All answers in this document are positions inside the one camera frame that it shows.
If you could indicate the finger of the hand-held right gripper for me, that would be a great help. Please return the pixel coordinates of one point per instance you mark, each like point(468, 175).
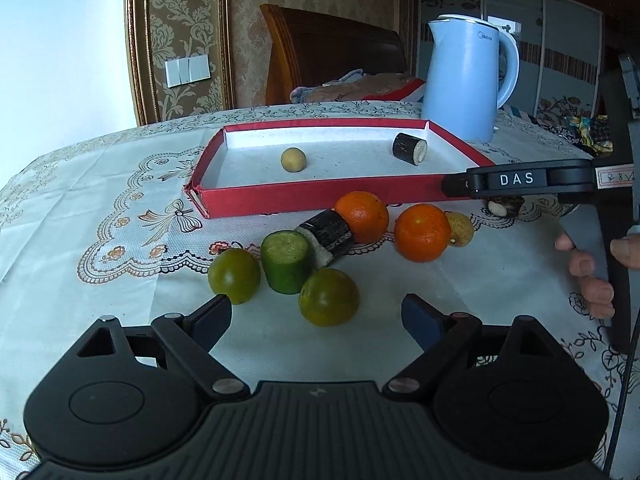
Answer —
point(505, 180)

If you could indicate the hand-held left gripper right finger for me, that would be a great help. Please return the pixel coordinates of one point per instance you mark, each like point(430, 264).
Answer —
point(420, 321)

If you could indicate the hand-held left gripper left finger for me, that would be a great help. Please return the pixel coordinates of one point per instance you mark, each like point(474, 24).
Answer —
point(215, 319)

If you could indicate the green tomato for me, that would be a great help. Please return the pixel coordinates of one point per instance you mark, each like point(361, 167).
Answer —
point(329, 297)
point(234, 276)

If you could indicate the small yellow longan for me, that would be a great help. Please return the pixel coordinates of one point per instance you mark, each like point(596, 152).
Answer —
point(294, 160)
point(462, 229)

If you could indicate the orange mandarin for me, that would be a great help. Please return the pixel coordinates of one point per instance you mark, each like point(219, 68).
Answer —
point(362, 215)
point(422, 232)

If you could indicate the red shallow tray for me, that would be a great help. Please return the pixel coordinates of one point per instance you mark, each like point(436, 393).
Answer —
point(340, 170)

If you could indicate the person's right hand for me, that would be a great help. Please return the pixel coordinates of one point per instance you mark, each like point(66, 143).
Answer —
point(590, 280)

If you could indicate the colourful crumpled cloth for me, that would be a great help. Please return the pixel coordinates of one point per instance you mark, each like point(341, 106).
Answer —
point(590, 132)

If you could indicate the green cucumber piece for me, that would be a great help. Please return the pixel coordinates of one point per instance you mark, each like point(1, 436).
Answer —
point(285, 260)

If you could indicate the light blue electric kettle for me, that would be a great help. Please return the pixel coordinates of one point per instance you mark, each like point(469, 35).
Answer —
point(465, 80)

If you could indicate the glass door wardrobe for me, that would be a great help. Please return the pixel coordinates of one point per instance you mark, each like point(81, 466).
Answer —
point(550, 35)

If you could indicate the folded patterned blanket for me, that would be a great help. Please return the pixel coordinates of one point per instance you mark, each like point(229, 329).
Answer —
point(360, 87)

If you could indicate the brown wooden headboard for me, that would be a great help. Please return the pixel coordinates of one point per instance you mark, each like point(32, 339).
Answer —
point(330, 45)

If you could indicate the white wall light switch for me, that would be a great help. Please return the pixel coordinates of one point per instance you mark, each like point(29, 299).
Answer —
point(187, 71)

